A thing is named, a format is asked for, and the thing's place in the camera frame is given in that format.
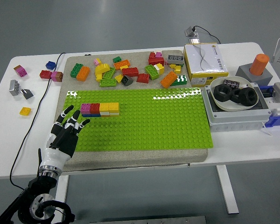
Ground orange long brick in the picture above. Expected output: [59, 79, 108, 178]
[160, 71, 178, 89]
[113, 59, 131, 70]
[76, 66, 91, 82]

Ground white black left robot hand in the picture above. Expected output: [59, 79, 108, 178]
[39, 105, 91, 170]

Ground lime long brick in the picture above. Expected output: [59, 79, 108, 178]
[102, 67, 117, 80]
[144, 64, 160, 81]
[98, 78, 117, 88]

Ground grey metal plate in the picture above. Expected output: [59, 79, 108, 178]
[90, 216, 207, 224]

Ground dark green long brick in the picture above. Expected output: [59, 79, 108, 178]
[70, 63, 84, 78]

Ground yellow arch brick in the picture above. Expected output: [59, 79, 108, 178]
[94, 63, 111, 82]

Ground green brick white studs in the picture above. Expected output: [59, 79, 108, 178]
[170, 75, 188, 87]

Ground orange cylinder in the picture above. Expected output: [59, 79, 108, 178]
[249, 54, 270, 76]

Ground blue black clamp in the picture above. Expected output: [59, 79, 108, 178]
[259, 85, 274, 98]

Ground long black cable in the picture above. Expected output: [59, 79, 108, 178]
[9, 52, 67, 191]

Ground pink square brick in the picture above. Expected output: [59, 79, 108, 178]
[80, 103, 91, 115]

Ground green studded baseplate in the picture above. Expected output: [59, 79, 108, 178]
[63, 88, 215, 152]

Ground clear acrylic stand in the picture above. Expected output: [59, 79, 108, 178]
[184, 26, 200, 44]

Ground grey square block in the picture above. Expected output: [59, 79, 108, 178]
[235, 63, 273, 86]

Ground grey long brick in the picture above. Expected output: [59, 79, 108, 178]
[167, 55, 185, 65]

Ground red large brick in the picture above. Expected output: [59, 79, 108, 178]
[148, 52, 165, 66]

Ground red building brick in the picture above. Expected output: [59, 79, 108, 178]
[39, 70, 53, 79]

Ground light grey building brick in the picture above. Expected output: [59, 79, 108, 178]
[9, 79, 21, 96]

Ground white zip tie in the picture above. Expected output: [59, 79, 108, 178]
[260, 122, 273, 136]

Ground grey-brown mat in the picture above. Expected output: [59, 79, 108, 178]
[53, 49, 209, 174]

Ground pink brown stacked bricks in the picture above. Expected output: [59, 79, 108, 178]
[13, 64, 28, 77]

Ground white bowl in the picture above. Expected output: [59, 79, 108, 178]
[204, 76, 254, 112]

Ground red long brick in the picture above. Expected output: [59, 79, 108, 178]
[121, 67, 140, 77]

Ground yellow white cardboard box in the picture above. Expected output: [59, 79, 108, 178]
[183, 42, 229, 88]

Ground red square brick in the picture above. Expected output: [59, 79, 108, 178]
[90, 103, 101, 115]
[136, 73, 150, 84]

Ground white table leg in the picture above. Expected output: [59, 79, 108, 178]
[55, 175, 70, 224]
[216, 164, 238, 215]

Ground dark grey slope brick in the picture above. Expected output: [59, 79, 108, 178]
[120, 75, 134, 86]
[20, 88, 34, 100]

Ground dark terminal block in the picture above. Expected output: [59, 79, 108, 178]
[223, 79, 240, 89]

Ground blue plastic part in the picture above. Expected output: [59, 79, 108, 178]
[265, 115, 280, 128]

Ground thin black cable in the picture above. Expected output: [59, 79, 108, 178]
[192, 25, 221, 44]

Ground grey junction box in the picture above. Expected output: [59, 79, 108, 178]
[201, 83, 272, 133]

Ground black hex nut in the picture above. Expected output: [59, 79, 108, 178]
[230, 88, 242, 104]
[238, 86, 259, 107]
[212, 84, 233, 102]

